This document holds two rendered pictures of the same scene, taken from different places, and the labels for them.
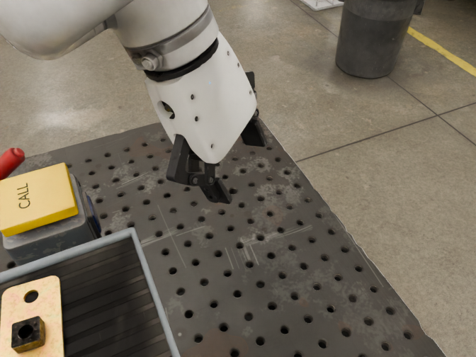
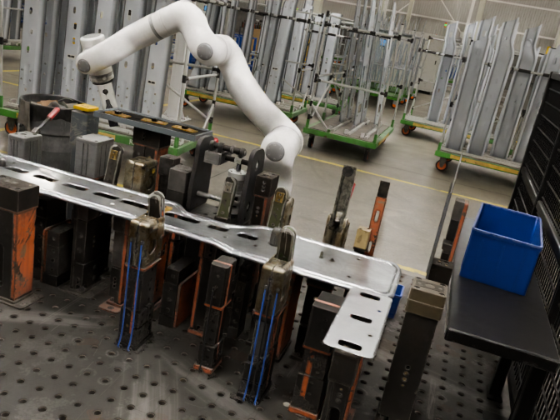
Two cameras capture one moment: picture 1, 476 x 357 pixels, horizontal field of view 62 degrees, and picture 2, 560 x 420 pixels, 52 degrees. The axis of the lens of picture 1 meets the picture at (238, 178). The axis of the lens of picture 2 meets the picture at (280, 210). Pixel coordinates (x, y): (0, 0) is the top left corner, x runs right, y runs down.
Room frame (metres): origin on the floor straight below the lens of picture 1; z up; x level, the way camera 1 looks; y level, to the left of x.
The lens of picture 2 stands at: (-1.57, 1.22, 1.55)
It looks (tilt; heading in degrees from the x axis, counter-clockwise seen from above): 18 degrees down; 310
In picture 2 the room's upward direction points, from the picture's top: 11 degrees clockwise
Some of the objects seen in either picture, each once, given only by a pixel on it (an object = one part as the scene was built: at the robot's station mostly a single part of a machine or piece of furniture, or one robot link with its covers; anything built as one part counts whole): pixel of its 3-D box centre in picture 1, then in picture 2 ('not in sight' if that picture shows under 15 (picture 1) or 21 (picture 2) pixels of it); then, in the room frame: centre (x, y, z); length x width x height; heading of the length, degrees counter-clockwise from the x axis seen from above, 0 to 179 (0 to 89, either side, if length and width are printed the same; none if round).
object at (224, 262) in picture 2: not in sight; (216, 316); (-0.68, 0.31, 0.84); 0.11 x 0.08 x 0.29; 115
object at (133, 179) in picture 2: not in sight; (134, 218); (-0.15, 0.20, 0.89); 0.13 x 0.11 x 0.38; 115
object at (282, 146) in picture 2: not in sight; (277, 162); (-0.30, -0.25, 1.09); 0.19 x 0.12 x 0.24; 120
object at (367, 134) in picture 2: not in sight; (362, 85); (3.19, -5.80, 0.88); 1.91 x 1.00 x 1.76; 115
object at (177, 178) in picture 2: not in sight; (177, 226); (-0.25, 0.11, 0.89); 0.13 x 0.11 x 0.38; 115
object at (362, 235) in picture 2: not in sight; (350, 288); (-0.80, -0.07, 0.88); 0.04 x 0.04 x 0.36; 25
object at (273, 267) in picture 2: not in sight; (265, 329); (-0.82, 0.29, 0.87); 0.12 x 0.09 x 0.35; 115
